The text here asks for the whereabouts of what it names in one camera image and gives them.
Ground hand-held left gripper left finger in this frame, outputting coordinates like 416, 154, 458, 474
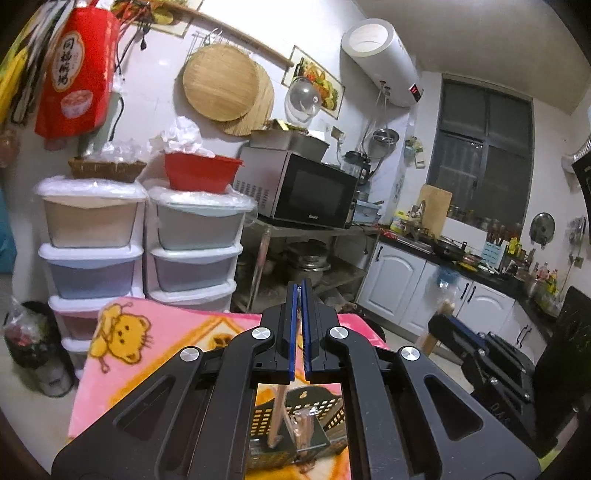
52, 282, 301, 480

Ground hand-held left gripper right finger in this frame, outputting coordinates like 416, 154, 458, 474
302, 278, 542, 480

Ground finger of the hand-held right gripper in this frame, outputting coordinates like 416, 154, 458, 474
428, 315, 490, 365

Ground dark green plastic utensil holder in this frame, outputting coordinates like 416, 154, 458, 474
249, 383, 348, 480

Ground blue plastic bag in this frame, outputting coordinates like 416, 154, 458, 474
431, 269, 462, 296

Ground pink printed bear blanket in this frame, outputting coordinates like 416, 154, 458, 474
68, 298, 389, 480

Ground white kitchen cabinets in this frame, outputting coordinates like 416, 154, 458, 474
358, 240, 550, 356

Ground black wok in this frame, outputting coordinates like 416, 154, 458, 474
431, 236, 467, 261

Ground blue knife block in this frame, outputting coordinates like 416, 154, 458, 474
482, 240, 509, 273

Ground row of condiment bottles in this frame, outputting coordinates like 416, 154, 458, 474
505, 235, 561, 301

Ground metal kitchen rack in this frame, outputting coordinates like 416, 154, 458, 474
231, 217, 384, 319

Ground wooden cutting board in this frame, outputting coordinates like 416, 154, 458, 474
418, 184, 453, 234

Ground hanging metal pot lid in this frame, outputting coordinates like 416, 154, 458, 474
530, 211, 555, 250

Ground short plastic drawer tower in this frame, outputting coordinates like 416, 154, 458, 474
145, 185, 257, 315

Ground light blue box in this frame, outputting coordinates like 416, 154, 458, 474
353, 200, 382, 224

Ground trash bin with bag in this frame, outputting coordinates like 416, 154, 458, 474
4, 301, 75, 398

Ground dark framed window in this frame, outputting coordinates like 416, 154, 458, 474
426, 76, 535, 227

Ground blender jug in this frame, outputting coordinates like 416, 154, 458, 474
342, 150, 372, 185

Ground black microwave oven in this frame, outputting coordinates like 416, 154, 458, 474
232, 147, 361, 230

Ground tall plastic drawer tower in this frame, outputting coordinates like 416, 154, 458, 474
34, 178, 148, 370

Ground red plastic basin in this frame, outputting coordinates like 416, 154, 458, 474
164, 152, 244, 195

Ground hanging steel pot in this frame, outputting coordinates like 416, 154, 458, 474
372, 128, 400, 160

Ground range hood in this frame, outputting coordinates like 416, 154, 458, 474
561, 136, 591, 185

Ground wicker basket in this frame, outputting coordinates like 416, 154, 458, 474
68, 156, 147, 182

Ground white plastic bags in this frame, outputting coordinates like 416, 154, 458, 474
159, 115, 215, 155

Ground clear plastic bags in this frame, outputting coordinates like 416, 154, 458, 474
99, 138, 144, 162

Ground metal tray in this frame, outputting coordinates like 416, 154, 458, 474
249, 127, 331, 162

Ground teal cloth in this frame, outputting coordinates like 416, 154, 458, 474
0, 217, 18, 273

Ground round wooden board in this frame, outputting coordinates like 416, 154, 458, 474
182, 44, 259, 123
222, 62, 275, 137

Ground glass pot lid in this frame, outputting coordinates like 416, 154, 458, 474
284, 74, 323, 125

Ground white water heater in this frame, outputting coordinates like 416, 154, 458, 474
341, 18, 424, 108

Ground red printed bag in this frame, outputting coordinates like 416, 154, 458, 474
34, 0, 122, 139

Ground yellow bag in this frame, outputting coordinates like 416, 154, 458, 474
0, 14, 51, 125

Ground food wall poster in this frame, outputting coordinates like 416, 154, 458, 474
281, 45, 346, 116

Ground wooden wall rail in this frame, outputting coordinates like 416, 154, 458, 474
171, 7, 296, 68

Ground hanging black cables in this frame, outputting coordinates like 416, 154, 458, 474
111, 0, 153, 51

